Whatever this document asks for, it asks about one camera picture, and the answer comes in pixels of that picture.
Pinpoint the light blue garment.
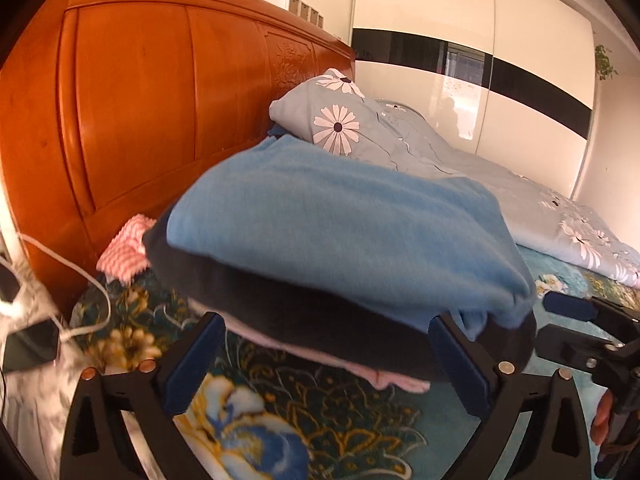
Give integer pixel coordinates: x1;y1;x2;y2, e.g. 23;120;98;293
166;136;536;337

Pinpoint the black phone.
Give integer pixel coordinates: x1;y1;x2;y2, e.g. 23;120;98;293
2;318;60;373

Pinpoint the white black-striped wardrobe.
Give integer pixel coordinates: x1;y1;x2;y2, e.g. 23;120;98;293
352;0;596;195

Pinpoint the white charging cable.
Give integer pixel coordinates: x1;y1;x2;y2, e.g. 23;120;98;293
16;231;114;344

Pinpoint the dark navy folded garment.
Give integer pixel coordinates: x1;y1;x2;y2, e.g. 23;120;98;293
142;204;539;384

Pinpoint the grey floral quilt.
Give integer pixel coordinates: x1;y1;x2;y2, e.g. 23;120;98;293
269;68;639;287

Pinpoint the pink folded garment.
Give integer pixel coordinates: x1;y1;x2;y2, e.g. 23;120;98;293
188;298;431;393

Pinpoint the orange wooden headboard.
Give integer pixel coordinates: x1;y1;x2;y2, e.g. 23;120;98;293
1;0;355;314

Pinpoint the person's right hand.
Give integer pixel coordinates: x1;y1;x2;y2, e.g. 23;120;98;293
590;390;614;446

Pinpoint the pink white checked cloth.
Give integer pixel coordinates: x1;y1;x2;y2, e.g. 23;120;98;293
96;214;156;284

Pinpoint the green wall plant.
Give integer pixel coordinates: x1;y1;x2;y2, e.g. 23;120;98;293
594;44;617;81

